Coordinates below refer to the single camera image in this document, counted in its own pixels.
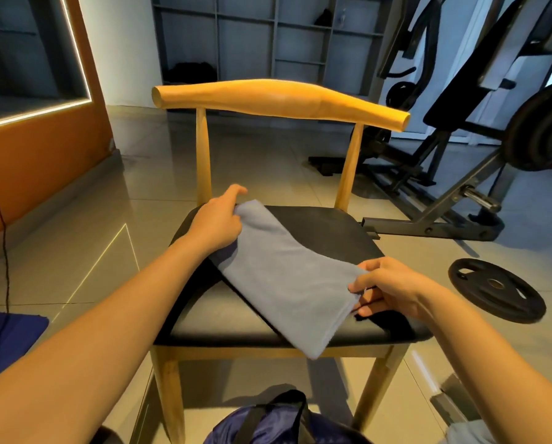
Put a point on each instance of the person's left leg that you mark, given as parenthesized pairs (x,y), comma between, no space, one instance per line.
(107,435)

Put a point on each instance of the pile of blue-grey towels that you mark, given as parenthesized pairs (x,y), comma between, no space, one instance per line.
(468,433)

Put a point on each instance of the loose black weight plate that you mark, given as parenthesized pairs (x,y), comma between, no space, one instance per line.
(497,290)

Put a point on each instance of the single blue-grey towel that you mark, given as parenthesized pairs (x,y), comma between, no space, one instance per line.
(290,282)

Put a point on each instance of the wooden chair with black seat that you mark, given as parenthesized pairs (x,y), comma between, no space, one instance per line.
(285,97)

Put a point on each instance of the person's right hand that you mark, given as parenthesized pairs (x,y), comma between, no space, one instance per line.
(394,286)

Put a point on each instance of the person's left hand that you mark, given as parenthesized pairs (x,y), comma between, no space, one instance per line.
(216,222)

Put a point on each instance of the dark blue mat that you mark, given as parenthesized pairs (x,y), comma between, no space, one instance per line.
(8,342)

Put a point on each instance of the wall mirror with light strip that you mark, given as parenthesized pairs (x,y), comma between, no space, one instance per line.
(22,50)

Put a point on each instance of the mounted black weight plate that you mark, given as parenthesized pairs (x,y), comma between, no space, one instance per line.
(544,124)

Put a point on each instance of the grey shelf unit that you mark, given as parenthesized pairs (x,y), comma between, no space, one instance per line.
(248,32)

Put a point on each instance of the person's left forearm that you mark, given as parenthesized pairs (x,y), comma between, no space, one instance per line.
(91,356)

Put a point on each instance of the navy blue bag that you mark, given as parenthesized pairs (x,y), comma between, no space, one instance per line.
(276,425)

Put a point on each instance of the person's right forearm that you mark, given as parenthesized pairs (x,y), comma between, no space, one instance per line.
(498,356)

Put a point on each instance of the black and grey gym machine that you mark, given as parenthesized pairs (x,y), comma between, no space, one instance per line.
(442,208)

